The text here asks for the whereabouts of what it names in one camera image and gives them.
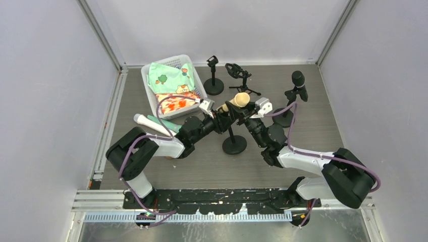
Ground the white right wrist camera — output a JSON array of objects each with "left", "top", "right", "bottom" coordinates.
[{"left": 250, "top": 97, "right": 273, "bottom": 118}]

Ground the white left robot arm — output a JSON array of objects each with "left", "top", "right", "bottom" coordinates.
[{"left": 105, "top": 112, "right": 235, "bottom": 199}]

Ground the black microphone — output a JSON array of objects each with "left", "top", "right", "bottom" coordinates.
[{"left": 291, "top": 71, "right": 308, "bottom": 102}]

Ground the black round-base stand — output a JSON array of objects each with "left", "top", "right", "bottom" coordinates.
[
  {"left": 272, "top": 86, "right": 302, "bottom": 129},
  {"left": 222, "top": 103, "right": 247, "bottom": 155},
  {"left": 203, "top": 55, "right": 224, "bottom": 95}
]

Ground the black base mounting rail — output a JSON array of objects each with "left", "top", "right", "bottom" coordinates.
[{"left": 140, "top": 188, "right": 321, "bottom": 215}]

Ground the black tripod shock-mount stand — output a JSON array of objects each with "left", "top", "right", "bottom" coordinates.
[{"left": 225, "top": 63, "right": 261, "bottom": 96}]

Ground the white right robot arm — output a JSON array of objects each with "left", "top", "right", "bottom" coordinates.
[{"left": 231, "top": 108, "right": 380, "bottom": 209}]

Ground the green cartoon print cloth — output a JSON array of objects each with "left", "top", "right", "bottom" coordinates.
[{"left": 147, "top": 63, "right": 195, "bottom": 94}]

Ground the beige microphone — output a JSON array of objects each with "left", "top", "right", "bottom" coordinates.
[{"left": 217, "top": 92, "right": 250, "bottom": 113}]

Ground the mint green microphone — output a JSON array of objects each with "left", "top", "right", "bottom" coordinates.
[{"left": 147, "top": 115, "right": 182, "bottom": 133}]

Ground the white microphone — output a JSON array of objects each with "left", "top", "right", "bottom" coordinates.
[{"left": 133, "top": 114, "right": 176, "bottom": 136}]

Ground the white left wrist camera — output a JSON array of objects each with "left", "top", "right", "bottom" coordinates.
[{"left": 199, "top": 98, "right": 215, "bottom": 118}]

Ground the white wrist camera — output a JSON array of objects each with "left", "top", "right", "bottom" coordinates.
[
  {"left": 199, "top": 98, "right": 215, "bottom": 118},
  {"left": 250, "top": 97, "right": 273, "bottom": 118}
]

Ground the orange patterned cloth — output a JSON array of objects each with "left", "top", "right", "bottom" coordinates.
[{"left": 155, "top": 92, "right": 200, "bottom": 114}]

